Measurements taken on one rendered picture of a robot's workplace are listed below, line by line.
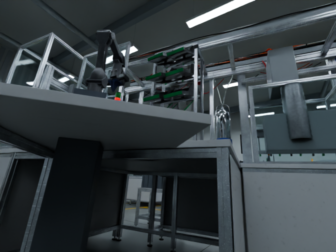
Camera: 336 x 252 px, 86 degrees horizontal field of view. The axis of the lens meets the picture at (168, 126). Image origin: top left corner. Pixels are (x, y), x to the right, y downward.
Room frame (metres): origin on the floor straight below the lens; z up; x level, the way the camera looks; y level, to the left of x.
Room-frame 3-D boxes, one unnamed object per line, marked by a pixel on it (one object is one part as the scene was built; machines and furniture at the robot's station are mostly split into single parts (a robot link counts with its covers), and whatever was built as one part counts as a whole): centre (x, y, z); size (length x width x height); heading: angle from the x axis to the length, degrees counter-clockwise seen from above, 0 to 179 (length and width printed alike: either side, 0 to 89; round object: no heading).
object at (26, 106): (0.81, 0.32, 0.84); 0.90 x 0.70 x 0.03; 12
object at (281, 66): (1.44, -1.04, 1.50); 0.38 x 0.21 x 0.88; 155
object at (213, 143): (1.64, 0.14, 0.85); 1.50 x 1.41 x 0.03; 65
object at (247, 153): (1.89, -0.86, 1.56); 0.09 x 0.04 x 1.39; 65
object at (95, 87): (0.80, 0.37, 1.09); 0.07 x 0.07 x 0.06; 12
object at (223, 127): (1.71, -0.55, 1.32); 0.14 x 0.14 x 0.38
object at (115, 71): (1.04, 0.36, 1.33); 0.19 x 0.06 x 0.08; 65
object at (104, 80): (0.81, 0.38, 1.15); 0.09 x 0.07 x 0.06; 88
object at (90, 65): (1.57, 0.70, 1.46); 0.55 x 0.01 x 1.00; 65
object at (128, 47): (1.45, 0.44, 1.46); 0.03 x 0.03 x 1.00; 65
